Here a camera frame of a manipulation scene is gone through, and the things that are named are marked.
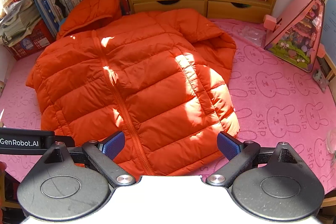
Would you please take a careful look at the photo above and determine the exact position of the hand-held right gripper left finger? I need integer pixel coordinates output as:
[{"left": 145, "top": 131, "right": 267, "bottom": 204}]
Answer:
[{"left": 43, "top": 131, "right": 137, "bottom": 188}]

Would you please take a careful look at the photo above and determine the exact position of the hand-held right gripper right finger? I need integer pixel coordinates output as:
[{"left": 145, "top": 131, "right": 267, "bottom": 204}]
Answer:
[{"left": 205, "top": 131, "right": 299, "bottom": 187}]

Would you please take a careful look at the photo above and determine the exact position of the orange puffer jacket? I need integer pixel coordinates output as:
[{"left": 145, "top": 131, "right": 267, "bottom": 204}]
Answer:
[{"left": 26, "top": 0, "right": 240, "bottom": 177}]

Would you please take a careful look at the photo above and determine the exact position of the pink bunny print blanket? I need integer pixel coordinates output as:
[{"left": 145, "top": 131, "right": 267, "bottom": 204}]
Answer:
[{"left": 0, "top": 18, "right": 336, "bottom": 203}]

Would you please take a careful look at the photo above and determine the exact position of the red plastic crate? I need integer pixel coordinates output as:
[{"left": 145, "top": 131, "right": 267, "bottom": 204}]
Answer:
[{"left": 5, "top": 18, "right": 55, "bottom": 60}]

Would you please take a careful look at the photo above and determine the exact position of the small grey toy figure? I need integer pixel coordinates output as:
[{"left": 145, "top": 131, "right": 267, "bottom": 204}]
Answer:
[{"left": 314, "top": 69, "right": 328, "bottom": 93}]

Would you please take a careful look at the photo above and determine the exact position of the clear plastic bag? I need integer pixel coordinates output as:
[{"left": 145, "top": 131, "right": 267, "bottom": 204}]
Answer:
[{"left": 240, "top": 25, "right": 264, "bottom": 46}]

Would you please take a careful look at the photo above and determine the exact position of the stack of paper booklets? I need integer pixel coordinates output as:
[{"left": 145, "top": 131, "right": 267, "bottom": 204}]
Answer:
[{"left": 0, "top": 0, "right": 40, "bottom": 47}]

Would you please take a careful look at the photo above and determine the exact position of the pink triangular toy case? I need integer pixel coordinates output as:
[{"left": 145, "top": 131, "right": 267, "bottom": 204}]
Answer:
[{"left": 264, "top": 0, "right": 326, "bottom": 73}]

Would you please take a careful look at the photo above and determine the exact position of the wooden drawer organizer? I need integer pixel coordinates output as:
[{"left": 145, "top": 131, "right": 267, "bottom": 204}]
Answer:
[{"left": 127, "top": 0, "right": 277, "bottom": 24}]

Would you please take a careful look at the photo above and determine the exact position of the white document board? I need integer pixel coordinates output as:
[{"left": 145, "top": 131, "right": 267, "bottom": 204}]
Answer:
[{"left": 323, "top": 0, "right": 336, "bottom": 50}]

